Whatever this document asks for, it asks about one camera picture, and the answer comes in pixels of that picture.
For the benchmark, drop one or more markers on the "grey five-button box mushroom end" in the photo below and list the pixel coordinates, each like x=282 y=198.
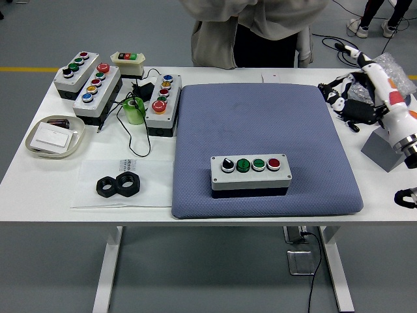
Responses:
x=172 y=98

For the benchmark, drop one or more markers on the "person with white shoes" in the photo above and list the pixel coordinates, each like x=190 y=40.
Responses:
x=369 y=16

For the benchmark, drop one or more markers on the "cream three-button switch box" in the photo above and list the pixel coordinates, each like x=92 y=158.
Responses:
x=130 y=66

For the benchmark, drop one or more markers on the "clear bubble wrap bag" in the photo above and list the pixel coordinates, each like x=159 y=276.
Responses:
x=395 y=70

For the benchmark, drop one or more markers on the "grey knob four-button control box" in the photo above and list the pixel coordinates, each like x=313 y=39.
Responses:
x=247 y=179

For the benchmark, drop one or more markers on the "metal floor socket plate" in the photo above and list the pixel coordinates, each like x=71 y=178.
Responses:
x=301 y=262

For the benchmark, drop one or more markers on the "green tape roll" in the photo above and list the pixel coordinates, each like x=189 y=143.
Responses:
x=134 y=112

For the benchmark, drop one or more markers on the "black hex nut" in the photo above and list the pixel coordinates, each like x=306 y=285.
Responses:
x=128 y=189
x=104 y=190

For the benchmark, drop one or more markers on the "dark red small case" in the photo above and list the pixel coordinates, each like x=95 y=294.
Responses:
x=58 y=123

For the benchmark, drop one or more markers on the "white table leg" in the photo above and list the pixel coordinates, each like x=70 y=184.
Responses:
x=107 y=270
x=339 y=270

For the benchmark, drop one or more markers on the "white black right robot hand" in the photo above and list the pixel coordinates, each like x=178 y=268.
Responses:
x=395 y=111

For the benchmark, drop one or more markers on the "small black connector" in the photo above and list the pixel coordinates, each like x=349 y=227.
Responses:
x=355 y=127

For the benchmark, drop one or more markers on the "clear printed plastic bag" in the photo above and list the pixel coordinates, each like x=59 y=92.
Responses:
x=153 y=186

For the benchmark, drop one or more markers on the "blue-grey padded mat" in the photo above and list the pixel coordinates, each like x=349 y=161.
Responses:
x=234 y=124

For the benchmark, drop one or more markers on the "grey five-button box blue end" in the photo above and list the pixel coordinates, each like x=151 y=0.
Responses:
x=107 y=93

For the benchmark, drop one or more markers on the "black metal gear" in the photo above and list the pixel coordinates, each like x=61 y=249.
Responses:
x=321 y=87

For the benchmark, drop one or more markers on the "black power adapter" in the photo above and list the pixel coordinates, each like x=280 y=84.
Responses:
x=145 y=89

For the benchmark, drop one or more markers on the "cream rounded tray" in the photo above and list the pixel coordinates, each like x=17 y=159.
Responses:
x=76 y=138

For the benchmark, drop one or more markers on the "white wall switch plate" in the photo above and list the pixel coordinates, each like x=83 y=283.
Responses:
x=52 y=135

